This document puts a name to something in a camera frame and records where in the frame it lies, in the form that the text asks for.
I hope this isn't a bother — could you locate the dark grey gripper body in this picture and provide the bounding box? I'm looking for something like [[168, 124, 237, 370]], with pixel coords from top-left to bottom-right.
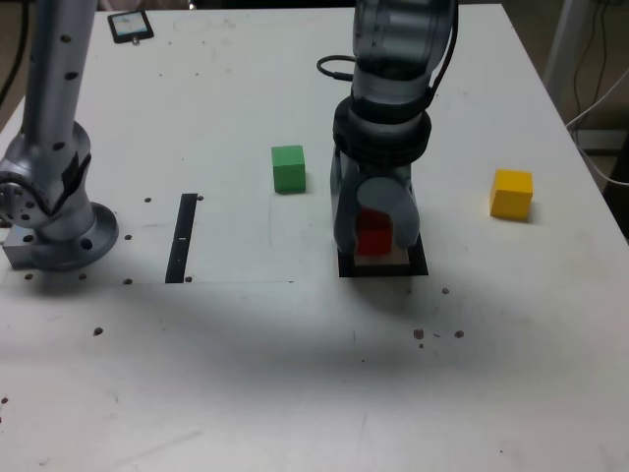
[[360, 157, 414, 187]]

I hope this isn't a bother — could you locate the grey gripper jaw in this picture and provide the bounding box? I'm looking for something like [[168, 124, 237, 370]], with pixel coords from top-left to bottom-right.
[[329, 145, 363, 255], [357, 177, 422, 249]]

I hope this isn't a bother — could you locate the red cube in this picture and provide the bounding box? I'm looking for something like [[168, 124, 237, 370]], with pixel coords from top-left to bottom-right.
[[355, 207, 395, 258]]

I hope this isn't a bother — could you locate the green cube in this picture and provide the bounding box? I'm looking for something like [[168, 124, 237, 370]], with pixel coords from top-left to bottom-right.
[[270, 145, 308, 195]]

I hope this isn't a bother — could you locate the yellow cube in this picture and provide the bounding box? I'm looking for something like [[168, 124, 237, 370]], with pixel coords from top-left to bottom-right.
[[488, 168, 535, 220]]

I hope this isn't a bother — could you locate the black tape square outline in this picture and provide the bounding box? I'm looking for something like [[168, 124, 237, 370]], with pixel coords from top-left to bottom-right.
[[336, 230, 429, 278]]

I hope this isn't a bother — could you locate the black tape strip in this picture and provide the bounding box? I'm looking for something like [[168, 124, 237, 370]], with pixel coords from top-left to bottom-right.
[[164, 193, 199, 285]]

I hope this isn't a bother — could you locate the black smartphone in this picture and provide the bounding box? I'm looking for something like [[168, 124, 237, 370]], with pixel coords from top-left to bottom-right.
[[106, 9, 155, 46]]

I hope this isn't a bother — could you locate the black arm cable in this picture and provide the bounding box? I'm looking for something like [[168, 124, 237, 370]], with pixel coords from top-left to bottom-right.
[[315, 54, 358, 82]]

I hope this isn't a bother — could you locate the white cable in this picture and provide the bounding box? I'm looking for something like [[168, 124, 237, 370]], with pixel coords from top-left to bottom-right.
[[565, 68, 629, 187]]

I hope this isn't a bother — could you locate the white metal post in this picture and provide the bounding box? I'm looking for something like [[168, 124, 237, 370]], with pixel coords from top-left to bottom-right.
[[542, 0, 599, 94]]

